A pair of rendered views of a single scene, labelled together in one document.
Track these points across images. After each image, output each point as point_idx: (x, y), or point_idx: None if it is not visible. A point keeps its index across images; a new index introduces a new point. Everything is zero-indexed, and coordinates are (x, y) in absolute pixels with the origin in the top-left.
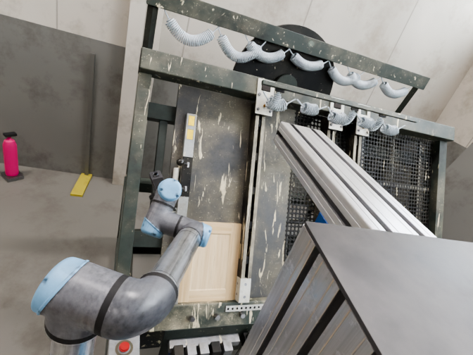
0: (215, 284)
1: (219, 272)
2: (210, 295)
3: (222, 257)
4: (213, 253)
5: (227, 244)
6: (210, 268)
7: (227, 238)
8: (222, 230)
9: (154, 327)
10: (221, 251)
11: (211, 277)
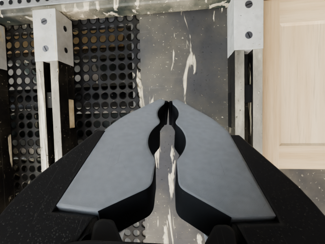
0: (305, 33)
1: (299, 61)
2: (317, 8)
3: (293, 94)
4: (317, 102)
5: (284, 122)
6: (322, 68)
7: (285, 135)
8: (302, 152)
9: None
10: (298, 106)
11: (317, 48)
